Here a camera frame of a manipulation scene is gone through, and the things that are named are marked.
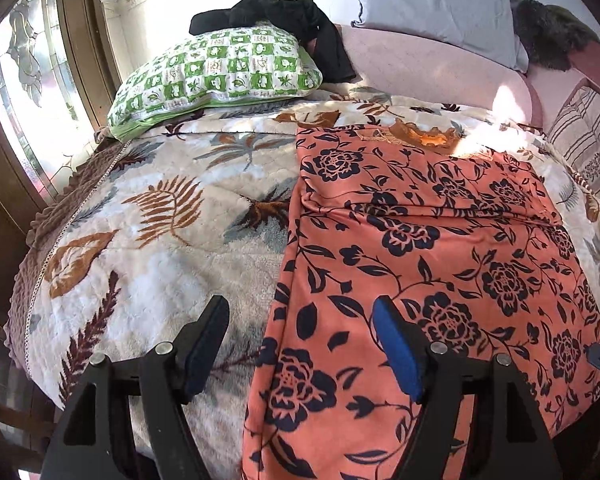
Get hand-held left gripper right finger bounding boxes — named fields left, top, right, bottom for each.
left=371, top=295, right=565, bottom=480

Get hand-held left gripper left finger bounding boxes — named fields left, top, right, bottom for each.
left=39, top=296, right=231, bottom=480

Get orange floral garment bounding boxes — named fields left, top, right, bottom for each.
left=241, top=124, right=600, bottom=480

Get cream leaf-print blanket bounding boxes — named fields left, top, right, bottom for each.
left=25, top=87, right=600, bottom=466

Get wooden chair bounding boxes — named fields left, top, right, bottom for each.
left=0, top=395, right=56, bottom=471

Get brown frilled bedspread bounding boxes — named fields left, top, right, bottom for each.
left=2, top=137, right=131, bottom=376

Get striped pillow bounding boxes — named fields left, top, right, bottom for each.
left=544, top=82, right=600, bottom=206

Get pink bolster cushion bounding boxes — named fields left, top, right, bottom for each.
left=337, top=25, right=600, bottom=128

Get green checked pillow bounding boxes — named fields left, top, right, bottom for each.
left=106, top=24, right=324, bottom=142

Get dark furry cushion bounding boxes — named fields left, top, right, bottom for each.
left=514, top=0, right=600, bottom=72

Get patterned glass window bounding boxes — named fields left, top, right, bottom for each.
left=0, top=0, right=111, bottom=196

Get grey pillow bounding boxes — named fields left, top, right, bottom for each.
left=350, top=0, right=531, bottom=72

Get black garment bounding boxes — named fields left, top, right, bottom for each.
left=189, top=0, right=357, bottom=83

